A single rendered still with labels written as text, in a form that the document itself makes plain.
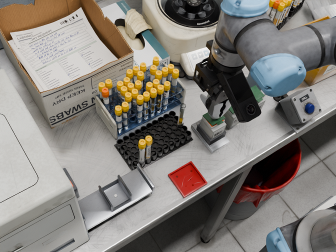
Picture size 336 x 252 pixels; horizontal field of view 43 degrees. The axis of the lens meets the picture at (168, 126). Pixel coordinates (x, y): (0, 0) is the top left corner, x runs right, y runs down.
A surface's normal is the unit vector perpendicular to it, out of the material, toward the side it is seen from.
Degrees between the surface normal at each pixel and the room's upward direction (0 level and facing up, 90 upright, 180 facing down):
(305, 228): 41
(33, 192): 0
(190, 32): 0
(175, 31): 0
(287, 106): 90
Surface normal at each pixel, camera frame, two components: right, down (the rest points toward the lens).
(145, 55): 0.07, -0.54
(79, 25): 0.08, -0.35
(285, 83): 0.38, 0.80
